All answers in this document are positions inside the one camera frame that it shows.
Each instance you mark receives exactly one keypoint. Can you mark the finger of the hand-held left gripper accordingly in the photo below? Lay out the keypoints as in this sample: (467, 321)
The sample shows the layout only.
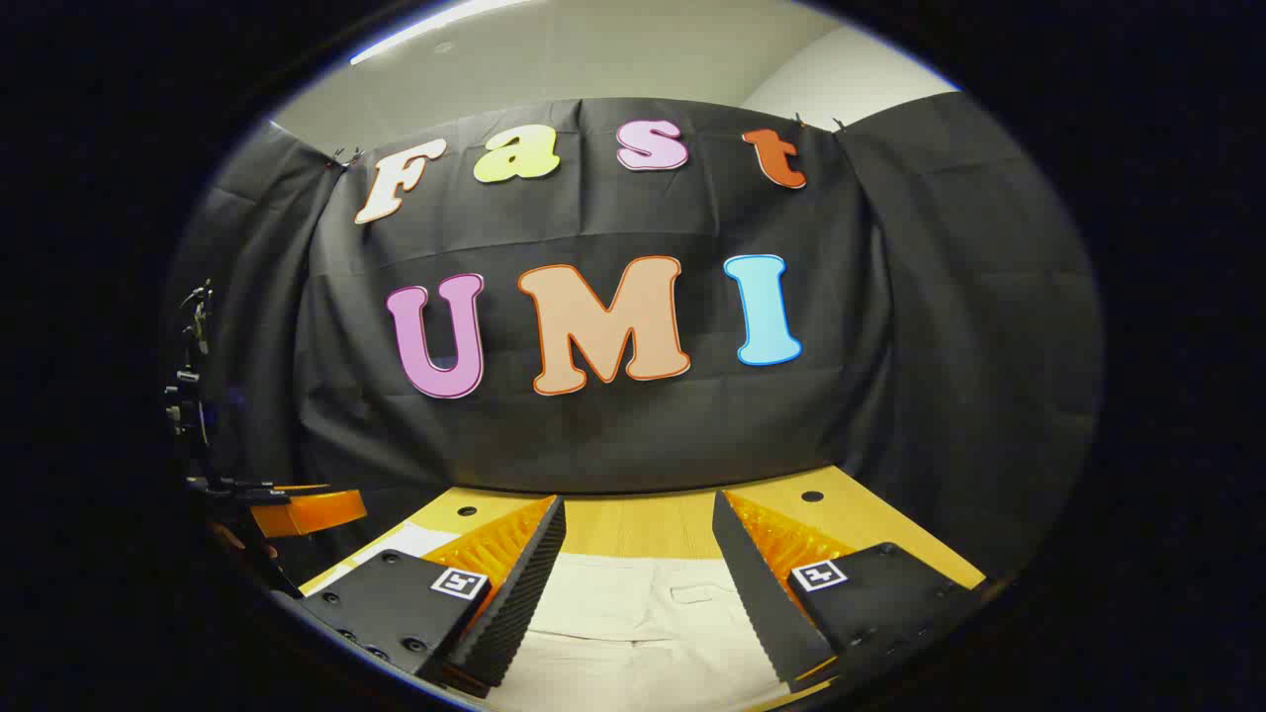
(312, 511)

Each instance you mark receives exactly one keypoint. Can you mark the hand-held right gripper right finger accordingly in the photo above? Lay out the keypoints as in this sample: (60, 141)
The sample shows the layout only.
(757, 593)

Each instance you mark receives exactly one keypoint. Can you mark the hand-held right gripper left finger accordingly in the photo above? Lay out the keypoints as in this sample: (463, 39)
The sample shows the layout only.
(519, 593)

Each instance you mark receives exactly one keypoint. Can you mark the white jeans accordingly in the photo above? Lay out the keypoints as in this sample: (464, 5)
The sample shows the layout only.
(633, 633)

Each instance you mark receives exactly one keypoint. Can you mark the black backdrop cloth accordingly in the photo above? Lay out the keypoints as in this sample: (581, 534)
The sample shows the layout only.
(643, 435)

